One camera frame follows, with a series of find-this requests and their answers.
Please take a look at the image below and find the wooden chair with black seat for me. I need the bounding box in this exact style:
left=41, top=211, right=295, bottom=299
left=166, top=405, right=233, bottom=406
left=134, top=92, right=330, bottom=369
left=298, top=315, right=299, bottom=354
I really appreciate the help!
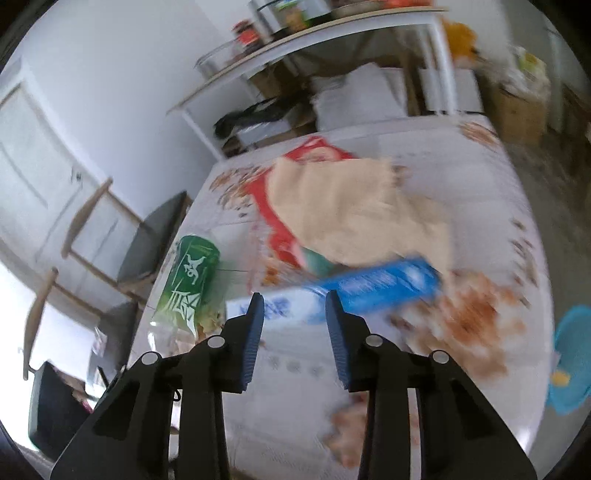
left=62, top=178, right=192, bottom=315
left=22, top=267, right=141, bottom=384

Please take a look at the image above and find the beige cloth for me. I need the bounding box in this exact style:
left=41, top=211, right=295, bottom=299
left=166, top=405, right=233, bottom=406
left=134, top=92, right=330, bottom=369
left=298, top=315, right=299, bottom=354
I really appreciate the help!
left=268, top=157, right=455, bottom=278

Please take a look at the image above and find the white sack with green label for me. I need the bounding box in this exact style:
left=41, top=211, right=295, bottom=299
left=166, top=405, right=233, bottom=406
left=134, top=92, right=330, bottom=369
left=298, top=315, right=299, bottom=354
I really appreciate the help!
left=512, top=46, right=552, bottom=88

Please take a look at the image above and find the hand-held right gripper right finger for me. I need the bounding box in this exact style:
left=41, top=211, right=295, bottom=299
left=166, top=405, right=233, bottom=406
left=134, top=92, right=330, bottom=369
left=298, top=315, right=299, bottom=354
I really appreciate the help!
left=324, top=290, right=539, bottom=480

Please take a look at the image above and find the green snack bag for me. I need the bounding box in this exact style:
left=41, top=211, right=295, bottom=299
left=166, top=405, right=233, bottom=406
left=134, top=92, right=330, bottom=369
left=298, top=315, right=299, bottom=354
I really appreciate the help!
left=148, top=234, right=221, bottom=352

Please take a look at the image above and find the grey box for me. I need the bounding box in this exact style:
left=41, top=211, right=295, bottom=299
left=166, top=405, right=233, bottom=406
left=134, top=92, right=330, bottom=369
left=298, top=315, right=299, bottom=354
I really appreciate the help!
left=226, top=122, right=296, bottom=153

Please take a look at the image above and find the white desk with wooden top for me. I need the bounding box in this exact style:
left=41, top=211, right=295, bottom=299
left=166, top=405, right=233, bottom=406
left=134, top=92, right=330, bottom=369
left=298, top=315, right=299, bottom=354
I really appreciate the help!
left=166, top=7, right=462, bottom=162

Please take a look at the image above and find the silver rice cooker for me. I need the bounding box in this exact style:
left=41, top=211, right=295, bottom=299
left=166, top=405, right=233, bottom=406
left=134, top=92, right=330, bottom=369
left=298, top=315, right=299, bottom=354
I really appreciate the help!
left=249, top=0, right=333, bottom=33

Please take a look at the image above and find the yellow plastic bag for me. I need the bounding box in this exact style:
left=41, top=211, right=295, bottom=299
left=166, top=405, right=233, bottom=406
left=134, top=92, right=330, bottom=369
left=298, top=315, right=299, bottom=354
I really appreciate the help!
left=441, top=18, right=478, bottom=61

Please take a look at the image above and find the small cardboard box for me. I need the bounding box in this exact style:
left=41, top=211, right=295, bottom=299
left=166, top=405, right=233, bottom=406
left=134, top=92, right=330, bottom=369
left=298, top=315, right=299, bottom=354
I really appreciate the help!
left=252, top=69, right=289, bottom=97

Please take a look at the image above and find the white door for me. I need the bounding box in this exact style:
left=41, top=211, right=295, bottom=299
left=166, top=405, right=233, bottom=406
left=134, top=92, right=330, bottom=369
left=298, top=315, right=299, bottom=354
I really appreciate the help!
left=0, top=60, right=116, bottom=296

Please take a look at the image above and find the brown cardboard box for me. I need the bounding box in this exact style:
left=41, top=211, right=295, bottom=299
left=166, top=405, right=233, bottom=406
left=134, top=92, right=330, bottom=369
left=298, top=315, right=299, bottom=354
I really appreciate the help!
left=485, top=78, right=550, bottom=146

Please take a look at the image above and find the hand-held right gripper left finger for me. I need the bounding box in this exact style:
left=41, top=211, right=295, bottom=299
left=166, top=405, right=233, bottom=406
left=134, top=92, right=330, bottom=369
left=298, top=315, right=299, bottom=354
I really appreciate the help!
left=50, top=292, right=266, bottom=480

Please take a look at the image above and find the blue and white box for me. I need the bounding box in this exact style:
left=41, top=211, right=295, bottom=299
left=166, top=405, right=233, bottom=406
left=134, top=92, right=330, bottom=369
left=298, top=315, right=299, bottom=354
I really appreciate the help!
left=225, top=256, right=444, bottom=328

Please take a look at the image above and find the glass bowl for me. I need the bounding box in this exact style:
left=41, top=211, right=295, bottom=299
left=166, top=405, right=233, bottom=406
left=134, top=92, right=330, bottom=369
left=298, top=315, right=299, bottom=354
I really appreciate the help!
left=194, top=39, right=241, bottom=77

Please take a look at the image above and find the blue plastic waste basket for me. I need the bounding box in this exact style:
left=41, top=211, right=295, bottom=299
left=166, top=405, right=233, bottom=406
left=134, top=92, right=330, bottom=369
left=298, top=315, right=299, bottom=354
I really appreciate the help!
left=549, top=305, right=591, bottom=414

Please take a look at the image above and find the black bag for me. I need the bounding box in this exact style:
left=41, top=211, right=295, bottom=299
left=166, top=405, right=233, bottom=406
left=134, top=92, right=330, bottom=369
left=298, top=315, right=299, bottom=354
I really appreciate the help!
left=213, top=95, right=315, bottom=139

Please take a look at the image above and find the dark chair seat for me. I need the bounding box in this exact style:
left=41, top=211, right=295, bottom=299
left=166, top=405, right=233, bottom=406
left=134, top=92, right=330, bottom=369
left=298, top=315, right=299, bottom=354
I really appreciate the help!
left=28, top=361, right=100, bottom=462

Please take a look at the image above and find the red snack packet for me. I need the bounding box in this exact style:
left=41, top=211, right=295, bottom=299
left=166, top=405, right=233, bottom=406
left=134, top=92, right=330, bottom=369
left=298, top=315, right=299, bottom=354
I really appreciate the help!
left=245, top=136, right=365, bottom=268

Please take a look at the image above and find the clear plastic bag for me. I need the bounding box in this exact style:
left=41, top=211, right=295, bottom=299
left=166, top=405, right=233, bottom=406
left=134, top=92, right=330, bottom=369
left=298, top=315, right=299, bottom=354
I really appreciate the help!
left=88, top=325, right=125, bottom=388

